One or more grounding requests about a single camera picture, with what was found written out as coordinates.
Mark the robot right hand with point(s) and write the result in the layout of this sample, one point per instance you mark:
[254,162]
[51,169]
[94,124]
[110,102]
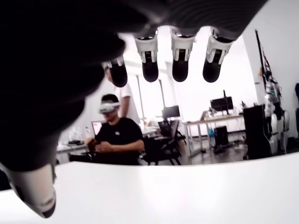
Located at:
[46,58]

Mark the black monitor on arm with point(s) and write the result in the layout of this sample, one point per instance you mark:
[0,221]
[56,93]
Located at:
[220,103]

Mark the white VR headset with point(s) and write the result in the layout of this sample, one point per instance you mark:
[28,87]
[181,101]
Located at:
[109,107]

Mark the standing person white shirt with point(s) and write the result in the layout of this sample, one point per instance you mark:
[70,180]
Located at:
[127,102]

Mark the seated person black shirt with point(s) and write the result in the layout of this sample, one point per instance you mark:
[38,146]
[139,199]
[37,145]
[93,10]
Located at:
[119,135]

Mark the black desk monitor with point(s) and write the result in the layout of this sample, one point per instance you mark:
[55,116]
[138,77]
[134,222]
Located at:
[171,111]

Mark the wooden top desk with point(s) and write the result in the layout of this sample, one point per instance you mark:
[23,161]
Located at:
[217,117]

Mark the black computer tower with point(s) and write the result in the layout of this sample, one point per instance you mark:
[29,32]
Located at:
[220,135]

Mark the black cabinet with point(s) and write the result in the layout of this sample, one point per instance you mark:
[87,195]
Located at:
[255,130]

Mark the white humanoid robot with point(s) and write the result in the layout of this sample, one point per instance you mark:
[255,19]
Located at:
[276,121]

